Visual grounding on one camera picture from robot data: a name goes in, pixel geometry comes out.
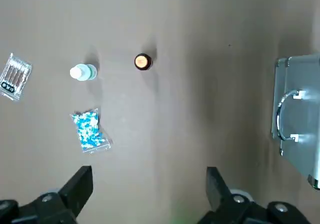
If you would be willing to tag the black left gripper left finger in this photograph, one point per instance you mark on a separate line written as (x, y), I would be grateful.
(62, 199)

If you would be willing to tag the white plastic bottle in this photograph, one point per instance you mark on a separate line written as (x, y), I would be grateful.
(83, 72)

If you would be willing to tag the blue white capsule bag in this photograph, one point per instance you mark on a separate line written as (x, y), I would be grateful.
(88, 130)

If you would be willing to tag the silver aluminium medicine case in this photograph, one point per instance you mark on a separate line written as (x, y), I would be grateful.
(302, 114)

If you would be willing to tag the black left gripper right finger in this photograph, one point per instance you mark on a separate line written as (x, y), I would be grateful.
(225, 204)

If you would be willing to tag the brown glass bottle orange cap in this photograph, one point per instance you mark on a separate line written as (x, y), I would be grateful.
(143, 62)

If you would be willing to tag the brown swab stick packet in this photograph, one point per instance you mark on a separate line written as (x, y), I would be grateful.
(15, 76)

